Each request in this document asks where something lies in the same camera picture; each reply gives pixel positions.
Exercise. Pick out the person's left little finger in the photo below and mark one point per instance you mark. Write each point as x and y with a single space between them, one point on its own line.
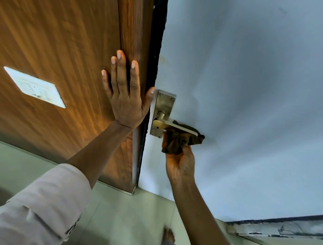
106 82

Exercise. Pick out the person's left hand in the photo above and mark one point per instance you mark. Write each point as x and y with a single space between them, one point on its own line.
126 103

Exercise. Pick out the person's left thumb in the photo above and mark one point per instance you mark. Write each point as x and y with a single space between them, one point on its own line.
149 97

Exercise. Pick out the grey worn stone ledge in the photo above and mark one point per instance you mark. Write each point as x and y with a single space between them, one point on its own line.
277 228

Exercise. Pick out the brown cleaning cloth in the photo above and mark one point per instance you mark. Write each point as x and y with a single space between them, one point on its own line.
178 141

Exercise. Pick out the white door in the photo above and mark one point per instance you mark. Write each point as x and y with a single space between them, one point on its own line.
242 101

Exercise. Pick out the person's right thumb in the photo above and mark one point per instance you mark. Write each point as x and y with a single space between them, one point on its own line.
188 154

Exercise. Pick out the white shirt sleeve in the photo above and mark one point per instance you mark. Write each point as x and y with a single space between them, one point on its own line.
40 209

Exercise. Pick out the white switch plate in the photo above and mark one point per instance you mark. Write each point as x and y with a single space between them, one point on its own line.
35 87

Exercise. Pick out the person's left forearm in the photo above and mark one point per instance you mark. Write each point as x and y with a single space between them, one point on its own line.
101 151

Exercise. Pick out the brown wooden wall panel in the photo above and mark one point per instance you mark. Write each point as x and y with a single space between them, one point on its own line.
70 50

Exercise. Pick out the person's right hand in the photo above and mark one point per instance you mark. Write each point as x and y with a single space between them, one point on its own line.
179 165

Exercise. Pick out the person's bare foot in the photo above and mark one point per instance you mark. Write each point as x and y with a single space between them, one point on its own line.
168 236

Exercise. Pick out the person's right forearm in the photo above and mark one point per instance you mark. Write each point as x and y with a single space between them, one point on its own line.
196 212

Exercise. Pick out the person's left middle finger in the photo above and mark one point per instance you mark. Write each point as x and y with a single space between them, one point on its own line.
122 69

